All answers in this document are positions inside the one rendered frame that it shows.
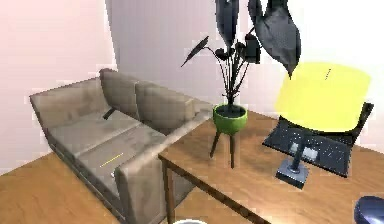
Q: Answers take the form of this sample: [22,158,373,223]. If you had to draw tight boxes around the dark plant in green pot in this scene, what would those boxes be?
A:
[180,0,302,170]

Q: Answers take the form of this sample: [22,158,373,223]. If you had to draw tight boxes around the black remote control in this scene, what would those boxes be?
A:
[102,107,117,121]

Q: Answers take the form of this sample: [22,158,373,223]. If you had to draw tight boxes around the yellow pencil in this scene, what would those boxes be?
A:
[99,152,125,168]

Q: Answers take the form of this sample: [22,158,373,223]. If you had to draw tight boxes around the beige sofa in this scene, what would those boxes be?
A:
[29,67,214,224]

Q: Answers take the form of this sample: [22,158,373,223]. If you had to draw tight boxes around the brown wooden table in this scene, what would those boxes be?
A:
[157,110,384,224]

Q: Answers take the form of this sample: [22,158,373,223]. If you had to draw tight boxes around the white round object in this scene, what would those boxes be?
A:
[173,218,209,224]

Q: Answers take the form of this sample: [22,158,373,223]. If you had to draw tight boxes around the yellow shade table lamp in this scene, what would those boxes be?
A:
[274,61,372,190]

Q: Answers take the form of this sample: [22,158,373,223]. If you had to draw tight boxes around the black laptop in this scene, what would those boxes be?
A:
[262,101,375,178]

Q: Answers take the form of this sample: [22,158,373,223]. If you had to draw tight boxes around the dark blue round object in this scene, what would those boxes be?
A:
[353,195,384,224]

